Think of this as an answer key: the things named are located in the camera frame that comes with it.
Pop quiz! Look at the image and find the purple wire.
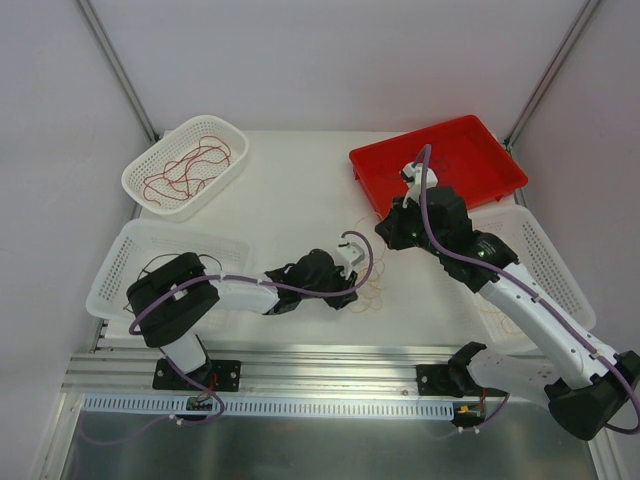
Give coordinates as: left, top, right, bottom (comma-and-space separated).
384, 147, 461, 176

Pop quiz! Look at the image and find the black wire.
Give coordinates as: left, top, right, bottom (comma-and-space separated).
122, 253, 224, 314

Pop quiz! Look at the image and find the thick red wire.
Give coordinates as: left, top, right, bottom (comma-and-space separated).
149, 133, 234, 199

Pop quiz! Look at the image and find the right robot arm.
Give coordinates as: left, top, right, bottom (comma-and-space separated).
375, 187, 639, 440

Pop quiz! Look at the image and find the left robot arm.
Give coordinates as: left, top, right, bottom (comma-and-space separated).
126, 241, 365, 389

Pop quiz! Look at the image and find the red plastic tray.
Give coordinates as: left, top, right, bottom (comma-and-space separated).
349, 115, 528, 216

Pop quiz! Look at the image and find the white perforated basket right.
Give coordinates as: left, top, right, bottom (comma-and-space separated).
462, 204, 596, 355

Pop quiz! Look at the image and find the white perforated basket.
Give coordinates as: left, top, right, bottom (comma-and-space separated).
462, 204, 596, 355
121, 115, 250, 222
86, 219, 253, 344

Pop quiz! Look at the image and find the white perforated basket near left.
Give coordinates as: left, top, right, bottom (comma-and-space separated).
86, 219, 253, 344

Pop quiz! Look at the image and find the white perforated basket far left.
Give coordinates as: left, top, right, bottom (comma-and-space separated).
121, 115, 250, 222

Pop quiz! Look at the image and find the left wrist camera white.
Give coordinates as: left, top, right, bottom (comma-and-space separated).
334, 239, 366, 278

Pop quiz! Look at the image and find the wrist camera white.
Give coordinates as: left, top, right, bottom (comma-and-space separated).
334, 239, 366, 278
401, 162, 438, 208

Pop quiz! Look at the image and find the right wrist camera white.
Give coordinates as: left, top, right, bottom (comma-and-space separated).
401, 162, 438, 208

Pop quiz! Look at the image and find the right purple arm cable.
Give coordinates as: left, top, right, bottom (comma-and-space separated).
418, 144, 640, 434

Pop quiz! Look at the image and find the white slotted cable duct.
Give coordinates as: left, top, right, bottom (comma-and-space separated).
82, 393, 454, 421

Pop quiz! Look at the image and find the aluminium mounting rail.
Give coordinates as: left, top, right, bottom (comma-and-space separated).
61, 341, 458, 398

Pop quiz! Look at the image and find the right frame post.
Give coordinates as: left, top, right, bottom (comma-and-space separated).
503, 0, 604, 153

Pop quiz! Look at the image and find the frame post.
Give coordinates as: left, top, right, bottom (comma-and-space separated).
503, 0, 604, 153
73, 0, 160, 144

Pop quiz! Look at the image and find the left frame post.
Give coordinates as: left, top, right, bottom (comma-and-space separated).
73, 0, 160, 144

